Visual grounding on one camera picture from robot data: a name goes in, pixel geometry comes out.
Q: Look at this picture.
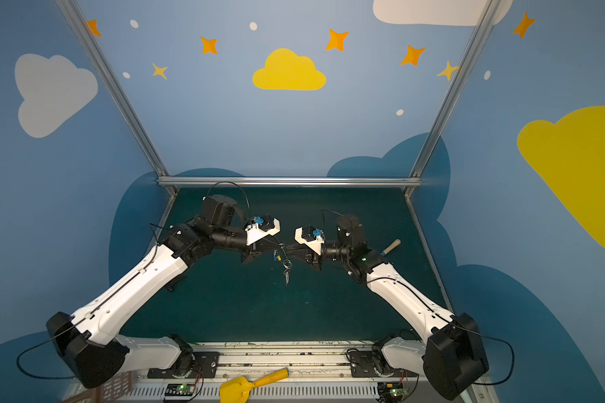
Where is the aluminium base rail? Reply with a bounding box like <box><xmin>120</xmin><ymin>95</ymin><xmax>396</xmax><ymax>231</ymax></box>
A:
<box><xmin>59</xmin><ymin>340</ymin><xmax>500</xmax><ymax>403</ymax></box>

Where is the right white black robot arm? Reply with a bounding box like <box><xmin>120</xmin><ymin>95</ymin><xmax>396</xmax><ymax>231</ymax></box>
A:
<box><xmin>286</xmin><ymin>215</ymin><xmax>490</xmax><ymax>401</ymax></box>

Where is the metal key organizer ring yellow tab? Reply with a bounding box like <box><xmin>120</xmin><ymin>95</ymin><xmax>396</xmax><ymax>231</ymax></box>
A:
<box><xmin>276</xmin><ymin>245</ymin><xmax>292</xmax><ymax>269</ymax></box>

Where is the left controller board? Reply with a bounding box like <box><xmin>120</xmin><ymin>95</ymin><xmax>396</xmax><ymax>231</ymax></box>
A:
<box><xmin>163</xmin><ymin>383</ymin><xmax>197</xmax><ymax>402</ymax></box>

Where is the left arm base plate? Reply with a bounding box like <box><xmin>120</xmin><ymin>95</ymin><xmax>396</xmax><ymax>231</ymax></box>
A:
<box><xmin>147</xmin><ymin>351</ymin><xmax>220</xmax><ymax>379</ymax></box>

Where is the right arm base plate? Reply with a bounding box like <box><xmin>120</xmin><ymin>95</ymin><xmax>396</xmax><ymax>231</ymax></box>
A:
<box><xmin>345</xmin><ymin>348</ymin><xmax>419</xmax><ymax>378</ymax></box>

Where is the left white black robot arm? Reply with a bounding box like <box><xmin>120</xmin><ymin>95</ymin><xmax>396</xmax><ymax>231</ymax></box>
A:
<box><xmin>46</xmin><ymin>195</ymin><xmax>281</xmax><ymax>389</ymax></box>

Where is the yellow toy shovel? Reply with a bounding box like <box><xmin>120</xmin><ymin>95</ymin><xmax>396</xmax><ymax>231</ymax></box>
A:
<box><xmin>219</xmin><ymin>369</ymin><xmax>289</xmax><ymax>403</ymax></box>

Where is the controller board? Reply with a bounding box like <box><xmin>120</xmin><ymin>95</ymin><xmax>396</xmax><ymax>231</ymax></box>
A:
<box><xmin>376</xmin><ymin>383</ymin><xmax>407</xmax><ymax>403</ymax></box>
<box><xmin>163</xmin><ymin>383</ymin><xmax>197</xmax><ymax>402</ymax></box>

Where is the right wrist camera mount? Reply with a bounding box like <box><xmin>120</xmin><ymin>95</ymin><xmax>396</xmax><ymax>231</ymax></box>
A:
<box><xmin>294</xmin><ymin>225</ymin><xmax>325</xmax><ymax>256</ymax></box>

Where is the brown slotted spatula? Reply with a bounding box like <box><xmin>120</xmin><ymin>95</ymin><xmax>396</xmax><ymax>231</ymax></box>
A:
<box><xmin>95</xmin><ymin>372</ymin><xmax>133</xmax><ymax>403</ymax></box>

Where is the right controller board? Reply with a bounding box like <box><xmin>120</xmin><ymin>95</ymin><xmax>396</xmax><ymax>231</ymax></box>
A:
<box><xmin>376</xmin><ymin>383</ymin><xmax>407</xmax><ymax>403</ymax></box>

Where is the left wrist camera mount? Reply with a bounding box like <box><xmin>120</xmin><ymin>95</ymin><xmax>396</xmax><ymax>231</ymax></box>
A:
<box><xmin>244</xmin><ymin>214</ymin><xmax>281</xmax><ymax>246</ymax></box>

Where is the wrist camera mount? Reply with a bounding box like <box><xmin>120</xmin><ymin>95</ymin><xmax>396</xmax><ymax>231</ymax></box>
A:
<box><xmin>294</xmin><ymin>225</ymin><xmax>325</xmax><ymax>256</ymax></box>
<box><xmin>244</xmin><ymin>214</ymin><xmax>281</xmax><ymax>246</ymax></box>

